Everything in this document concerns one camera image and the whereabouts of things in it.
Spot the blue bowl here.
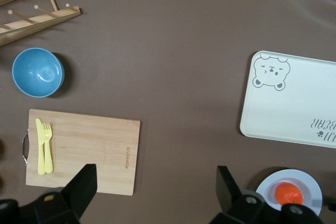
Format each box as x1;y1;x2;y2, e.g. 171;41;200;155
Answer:
12;47;65;98

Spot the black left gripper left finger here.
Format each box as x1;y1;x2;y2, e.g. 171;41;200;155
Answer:
0;163;98;224

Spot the white round plate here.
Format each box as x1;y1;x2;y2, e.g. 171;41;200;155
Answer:
256;169;323;218

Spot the wooden peg drying rack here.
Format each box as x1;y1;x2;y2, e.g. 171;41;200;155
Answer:
0;0;81;47

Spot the wooden cutting board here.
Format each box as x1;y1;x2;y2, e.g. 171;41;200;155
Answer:
22;108;141;196

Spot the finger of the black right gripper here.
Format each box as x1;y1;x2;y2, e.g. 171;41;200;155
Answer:
311;195;336;212

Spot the cream tray with bear print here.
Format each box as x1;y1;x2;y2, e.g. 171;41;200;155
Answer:
239;50;336;148

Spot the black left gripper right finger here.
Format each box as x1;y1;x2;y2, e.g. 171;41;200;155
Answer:
211;165;321;224

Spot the yellow plastic knife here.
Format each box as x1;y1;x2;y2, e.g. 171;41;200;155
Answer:
35;118;47;175

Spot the yellow plastic fork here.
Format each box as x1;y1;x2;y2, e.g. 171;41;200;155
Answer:
41;121;54;174

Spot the orange fruit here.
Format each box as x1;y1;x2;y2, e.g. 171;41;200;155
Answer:
275;182;304;206

